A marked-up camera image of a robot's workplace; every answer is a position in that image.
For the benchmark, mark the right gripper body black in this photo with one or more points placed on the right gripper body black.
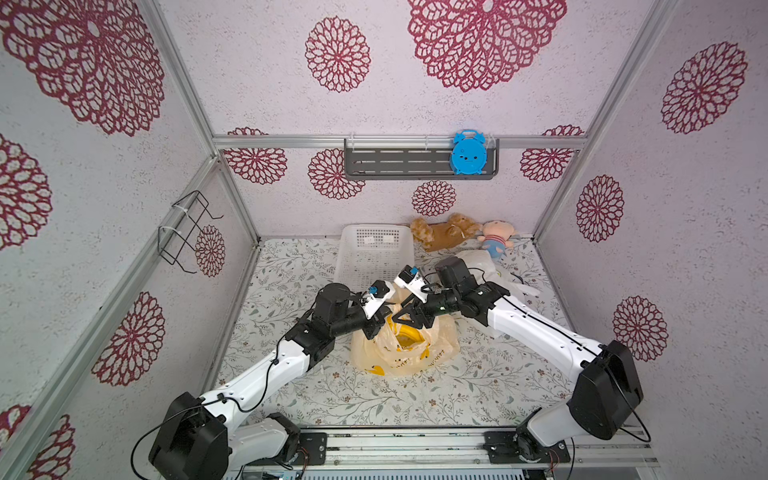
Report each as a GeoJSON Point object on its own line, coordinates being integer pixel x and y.
{"type": "Point", "coordinates": [417, 309]}

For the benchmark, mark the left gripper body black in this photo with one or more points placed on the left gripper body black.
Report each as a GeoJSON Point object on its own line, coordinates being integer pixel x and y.
{"type": "Point", "coordinates": [355, 321]}

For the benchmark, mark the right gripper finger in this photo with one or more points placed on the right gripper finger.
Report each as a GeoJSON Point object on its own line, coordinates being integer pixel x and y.
{"type": "Point", "coordinates": [422, 320]}
{"type": "Point", "coordinates": [410, 305]}

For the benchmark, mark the orange-yellow banana bunch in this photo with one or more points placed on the orange-yellow banana bunch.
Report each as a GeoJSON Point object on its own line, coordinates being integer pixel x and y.
{"type": "Point", "coordinates": [405, 337]}

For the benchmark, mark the beige plastic bag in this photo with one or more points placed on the beige plastic bag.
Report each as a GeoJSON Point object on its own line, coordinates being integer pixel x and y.
{"type": "Point", "coordinates": [379, 356]}

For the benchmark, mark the white plastic bag lemon print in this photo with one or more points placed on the white plastic bag lemon print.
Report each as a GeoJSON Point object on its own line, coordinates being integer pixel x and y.
{"type": "Point", "coordinates": [484, 269]}

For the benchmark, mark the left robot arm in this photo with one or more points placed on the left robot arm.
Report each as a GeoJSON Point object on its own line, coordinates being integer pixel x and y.
{"type": "Point", "coordinates": [204, 437]}

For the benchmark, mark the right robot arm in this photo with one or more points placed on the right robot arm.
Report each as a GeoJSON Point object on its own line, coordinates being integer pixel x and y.
{"type": "Point", "coordinates": [606, 387]}

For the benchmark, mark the brown teddy bear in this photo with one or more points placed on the brown teddy bear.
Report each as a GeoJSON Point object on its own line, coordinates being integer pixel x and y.
{"type": "Point", "coordinates": [440, 236]}

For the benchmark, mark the white perforated plastic basket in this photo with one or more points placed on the white perforated plastic basket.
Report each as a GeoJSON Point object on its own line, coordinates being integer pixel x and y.
{"type": "Point", "coordinates": [370, 252]}

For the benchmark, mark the pink doll blue outfit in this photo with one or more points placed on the pink doll blue outfit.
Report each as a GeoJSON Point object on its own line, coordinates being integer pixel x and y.
{"type": "Point", "coordinates": [496, 238]}

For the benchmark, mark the blue alarm clock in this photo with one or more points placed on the blue alarm clock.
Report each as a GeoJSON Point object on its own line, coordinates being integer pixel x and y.
{"type": "Point", "coordinates": [469, 154]}

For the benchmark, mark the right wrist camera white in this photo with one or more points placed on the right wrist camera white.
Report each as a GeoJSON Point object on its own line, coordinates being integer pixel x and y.
{"type": "Point", "coordinates": [411, 279]}

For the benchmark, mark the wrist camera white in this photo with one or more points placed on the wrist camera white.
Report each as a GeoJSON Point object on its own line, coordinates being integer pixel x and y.
{"type": "Point", "coordinates": [411, 279]}
{"type": "Point", "coordinates": [375, 301]}

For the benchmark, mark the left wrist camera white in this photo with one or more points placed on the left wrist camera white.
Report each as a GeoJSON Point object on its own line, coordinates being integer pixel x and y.
{"type": "Point", "coordinates": [375, 301]}

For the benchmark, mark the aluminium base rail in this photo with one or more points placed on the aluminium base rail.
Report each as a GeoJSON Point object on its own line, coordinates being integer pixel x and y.
{"type": "Point", "coordinates": [414, 453]}

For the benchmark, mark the grey wall shelf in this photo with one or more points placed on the grey wall shelf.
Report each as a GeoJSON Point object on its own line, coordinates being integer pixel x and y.
{"type": "Point", "coordinates": [368, 163]}

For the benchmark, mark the black wire wall rack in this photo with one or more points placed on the black wire wall rack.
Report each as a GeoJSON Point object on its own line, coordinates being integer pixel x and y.
{"type": "Point", "coordinates": [175, 239]}

